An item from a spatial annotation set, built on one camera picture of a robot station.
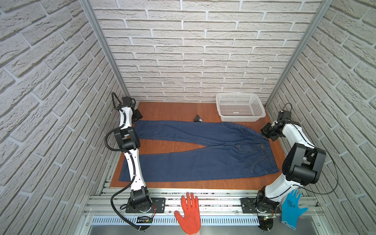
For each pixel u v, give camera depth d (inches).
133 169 26.3
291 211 28.6
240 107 46.2
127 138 28.4
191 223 27.3
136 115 37.4
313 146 19.2
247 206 28.9
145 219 28.4
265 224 27.8
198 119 43.0
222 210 28.6
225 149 36.4
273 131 29.8
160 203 29.2
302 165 18.6
